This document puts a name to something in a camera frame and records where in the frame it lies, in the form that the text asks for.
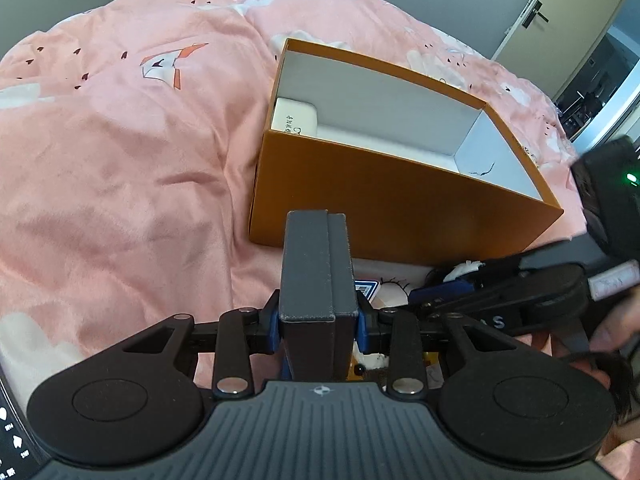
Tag white puppy plush black ears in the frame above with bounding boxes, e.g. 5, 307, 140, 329
424, 259, 522, 296

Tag dark grey box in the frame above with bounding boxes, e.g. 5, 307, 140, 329
279, 210, 358, 382

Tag white glasses case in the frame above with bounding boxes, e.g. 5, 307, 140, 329
271, 98, 318, 138

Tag brown dog plush blue hat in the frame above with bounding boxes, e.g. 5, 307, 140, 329
347, 344, 390, 388

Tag cream bedroom door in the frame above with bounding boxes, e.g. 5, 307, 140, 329
492, 0, 625, 98

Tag person's right hand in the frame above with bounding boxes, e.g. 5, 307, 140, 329
589, 286, 640, 352

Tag orange cardboard box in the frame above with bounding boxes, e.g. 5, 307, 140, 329
248, 38, 563, 266

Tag smartphone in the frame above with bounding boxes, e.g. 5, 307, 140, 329
0, 370, 49, 480

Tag black door handle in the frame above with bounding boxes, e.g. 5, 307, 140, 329
522, 0, 549, 28

